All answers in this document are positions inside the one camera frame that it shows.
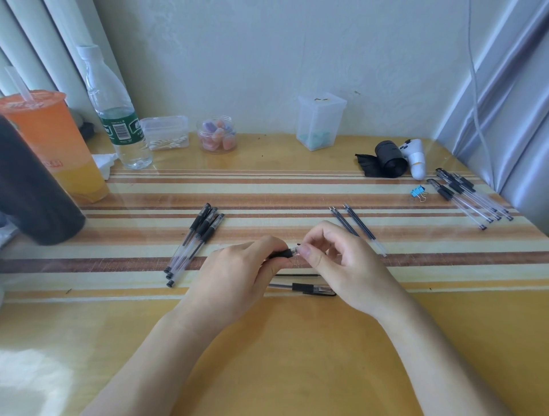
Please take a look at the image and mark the clear square plastic container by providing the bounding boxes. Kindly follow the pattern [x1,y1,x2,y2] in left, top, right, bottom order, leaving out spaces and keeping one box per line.
[296,92,347,151]

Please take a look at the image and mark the white crumpled tissue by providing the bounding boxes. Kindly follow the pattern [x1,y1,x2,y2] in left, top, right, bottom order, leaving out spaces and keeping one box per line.
[91,153,119,181]

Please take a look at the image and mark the small clear round jar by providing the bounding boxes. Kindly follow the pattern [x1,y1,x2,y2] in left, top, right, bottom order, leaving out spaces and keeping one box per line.
[196,115,238,155]

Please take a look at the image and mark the person's left hand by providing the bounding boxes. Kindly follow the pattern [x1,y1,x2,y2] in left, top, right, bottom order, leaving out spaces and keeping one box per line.
[182,235,297,330]

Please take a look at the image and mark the black capped clear gel pen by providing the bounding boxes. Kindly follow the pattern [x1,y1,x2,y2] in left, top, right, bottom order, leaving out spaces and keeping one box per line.
[450,172,514,222]
[435,168,502,223]
[426,178,488,231]
[166,213,226,288]
[166,207,218,280]
[164,203,212,274]
[437,171,494,224]

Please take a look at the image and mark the white handheld gadget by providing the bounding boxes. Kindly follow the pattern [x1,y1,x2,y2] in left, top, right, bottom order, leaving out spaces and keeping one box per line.
[398,139,427,180]

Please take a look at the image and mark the black cylindrical bottle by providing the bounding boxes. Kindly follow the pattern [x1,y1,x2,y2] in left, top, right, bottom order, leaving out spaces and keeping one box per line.
[0,115,87,247]

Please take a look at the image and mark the bunch of cotton swabs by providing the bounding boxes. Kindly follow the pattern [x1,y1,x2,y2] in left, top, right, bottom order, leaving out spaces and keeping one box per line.
[146,136,189,150]

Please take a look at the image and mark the person's right hand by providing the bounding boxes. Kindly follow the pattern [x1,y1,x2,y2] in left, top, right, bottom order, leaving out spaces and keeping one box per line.
[297,220,406,321]

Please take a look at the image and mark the white drinking straw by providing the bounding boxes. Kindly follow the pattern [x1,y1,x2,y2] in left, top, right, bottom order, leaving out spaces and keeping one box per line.
[4,65,36,104]

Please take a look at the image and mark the black grip gel pen barrel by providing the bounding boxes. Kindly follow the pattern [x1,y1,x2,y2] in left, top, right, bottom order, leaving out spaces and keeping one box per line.
[268,246,302,261]

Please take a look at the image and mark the black tape roll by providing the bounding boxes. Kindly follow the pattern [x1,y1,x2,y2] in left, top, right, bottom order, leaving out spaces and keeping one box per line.
[374,140,408,179]

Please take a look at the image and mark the clear water bottle green label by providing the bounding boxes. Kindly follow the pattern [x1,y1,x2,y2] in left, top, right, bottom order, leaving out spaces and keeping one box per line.
[76,44,154,170]

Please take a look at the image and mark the black fabric strap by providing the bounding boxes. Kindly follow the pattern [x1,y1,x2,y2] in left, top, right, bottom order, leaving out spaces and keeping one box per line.
[355,153,383,177]

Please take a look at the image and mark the orange drink plastic cup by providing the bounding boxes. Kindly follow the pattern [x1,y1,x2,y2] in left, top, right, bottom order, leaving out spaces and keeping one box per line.
[0,89,110,205]

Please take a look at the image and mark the clear flat plastic box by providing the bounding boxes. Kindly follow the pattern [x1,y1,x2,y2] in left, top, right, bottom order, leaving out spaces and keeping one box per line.
[139,115,190,151]

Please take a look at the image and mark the striped table mat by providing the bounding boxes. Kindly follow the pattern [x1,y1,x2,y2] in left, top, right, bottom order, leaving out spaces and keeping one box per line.
[0,168,549,304]

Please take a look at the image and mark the dark gray small object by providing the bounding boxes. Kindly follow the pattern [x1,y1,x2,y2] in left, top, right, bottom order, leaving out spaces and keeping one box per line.
[70,108,96,141]

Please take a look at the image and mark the clear pen barrel with cap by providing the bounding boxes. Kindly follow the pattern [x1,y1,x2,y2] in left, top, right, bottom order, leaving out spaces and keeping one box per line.
[268,282,338,297]

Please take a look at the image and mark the person's right forearm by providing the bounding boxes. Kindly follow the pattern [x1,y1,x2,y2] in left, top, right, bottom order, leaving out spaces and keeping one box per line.
[373,296,513,416]

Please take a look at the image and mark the person's left forearm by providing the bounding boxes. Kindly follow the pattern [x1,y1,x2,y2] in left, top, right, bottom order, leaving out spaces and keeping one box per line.
[79,305,215,416]

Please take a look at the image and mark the lavender satin curtain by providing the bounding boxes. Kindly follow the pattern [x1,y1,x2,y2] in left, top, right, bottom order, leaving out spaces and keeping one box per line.
[432,0,549,237]

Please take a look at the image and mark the black ink pen refill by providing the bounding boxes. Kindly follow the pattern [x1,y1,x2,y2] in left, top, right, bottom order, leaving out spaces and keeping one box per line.
[343,203,388,258]
[329,207,360,237]

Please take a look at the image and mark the pink and purple jar pieces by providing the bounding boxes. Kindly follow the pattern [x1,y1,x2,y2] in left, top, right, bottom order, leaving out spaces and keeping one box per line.
[200,120,236,151]

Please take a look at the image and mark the white hanging cable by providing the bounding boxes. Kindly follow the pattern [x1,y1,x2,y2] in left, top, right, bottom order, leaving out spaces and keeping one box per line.
[467,0,496,183]

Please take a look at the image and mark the white pleated curtain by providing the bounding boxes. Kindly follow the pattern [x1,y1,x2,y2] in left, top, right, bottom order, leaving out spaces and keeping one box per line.
[0,0,126,129]

